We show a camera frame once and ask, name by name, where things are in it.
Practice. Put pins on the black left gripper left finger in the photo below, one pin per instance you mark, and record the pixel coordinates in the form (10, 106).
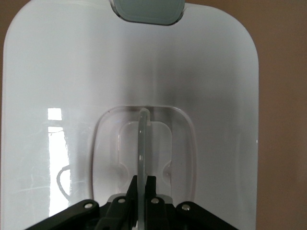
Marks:
(112, 215)

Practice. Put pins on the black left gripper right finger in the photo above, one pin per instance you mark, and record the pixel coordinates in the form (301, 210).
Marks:
(158, 215)

